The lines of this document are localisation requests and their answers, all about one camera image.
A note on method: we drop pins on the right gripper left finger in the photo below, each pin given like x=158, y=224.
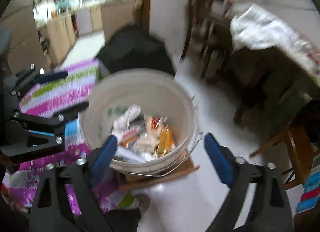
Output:
x=51, y=210

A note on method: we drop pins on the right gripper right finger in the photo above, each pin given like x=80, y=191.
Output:
x=256, y=200

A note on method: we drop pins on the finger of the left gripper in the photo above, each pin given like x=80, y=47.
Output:
x=30, y=76
x=27, y=137

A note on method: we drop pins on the bread snack bag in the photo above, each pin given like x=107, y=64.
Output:
x=145, y=143

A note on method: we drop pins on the gold cardboard box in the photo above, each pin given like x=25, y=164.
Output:
x=166, y=142

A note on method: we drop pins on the kitchen base cabinets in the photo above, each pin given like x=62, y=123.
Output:
x=63, y=31

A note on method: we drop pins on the floral purple tablecloth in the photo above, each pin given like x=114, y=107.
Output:
x=20, y=181

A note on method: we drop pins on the wooden stool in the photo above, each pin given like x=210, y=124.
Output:
x=300, y=153

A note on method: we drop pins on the black cloth covered object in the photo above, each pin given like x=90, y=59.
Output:
x=131, y=47

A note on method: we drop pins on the white plastic bucket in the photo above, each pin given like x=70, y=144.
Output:
x=163, y=103

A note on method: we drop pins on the dark wooden table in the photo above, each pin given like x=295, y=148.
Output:
x=260, y=78

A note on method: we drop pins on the white crumpled cloth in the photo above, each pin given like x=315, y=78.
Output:
x=256, y=28

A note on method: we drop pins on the dark wooden chair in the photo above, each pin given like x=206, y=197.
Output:
x=209, y=29

